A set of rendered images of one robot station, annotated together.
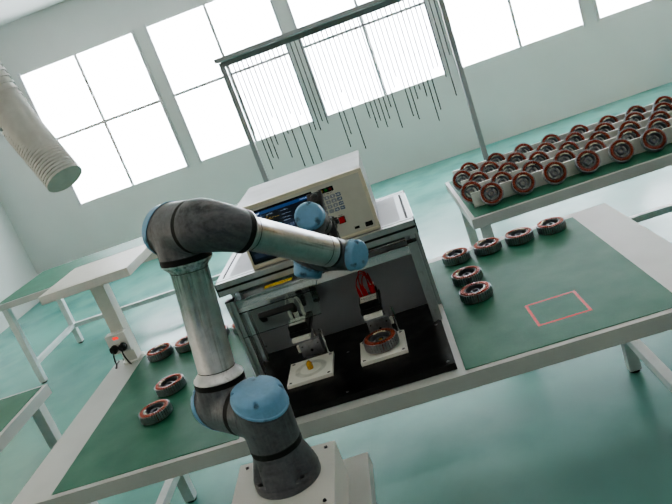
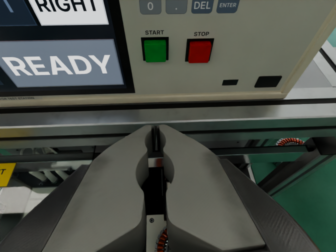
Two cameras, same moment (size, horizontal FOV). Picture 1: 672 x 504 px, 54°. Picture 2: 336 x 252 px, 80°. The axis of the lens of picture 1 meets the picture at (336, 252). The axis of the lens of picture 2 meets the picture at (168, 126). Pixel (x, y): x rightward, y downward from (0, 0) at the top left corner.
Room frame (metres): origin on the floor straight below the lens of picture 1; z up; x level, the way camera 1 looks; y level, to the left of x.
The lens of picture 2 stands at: (1.89, 0.00, 1.29)
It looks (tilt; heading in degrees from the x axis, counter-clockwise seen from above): 55 degrees down; 350
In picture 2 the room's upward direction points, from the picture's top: 1 degrees clockwise
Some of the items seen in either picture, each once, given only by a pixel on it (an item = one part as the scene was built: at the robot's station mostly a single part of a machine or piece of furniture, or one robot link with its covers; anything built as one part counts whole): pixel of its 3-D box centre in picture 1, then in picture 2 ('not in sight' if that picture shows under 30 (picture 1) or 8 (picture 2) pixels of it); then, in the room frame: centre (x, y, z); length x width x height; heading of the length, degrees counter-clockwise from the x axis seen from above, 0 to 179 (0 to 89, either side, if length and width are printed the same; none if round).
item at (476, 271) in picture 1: (467, 275); not in sight; (2.25, -0.42, 0.77); 0.11 x 0.11 x 0.04
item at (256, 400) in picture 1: (262, 412); not in sight; (1.30, 0.27, 1.02); 0.13 x 0.12 x 0.14; 43
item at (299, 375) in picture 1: (311, 369); not in sight; (1.94, 0.20, 0.78); 0.15 x 0.15 x 0.01; 83
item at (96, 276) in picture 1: (122, 317); not in sight; (2.61, 0.91, 0.98); 0.37 x 0.35 x 0.46; 83
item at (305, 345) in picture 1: (311, 344); not in sight; (2.08, 0.19, 0.80); 0.07 x 0.05 x 0.06; 83
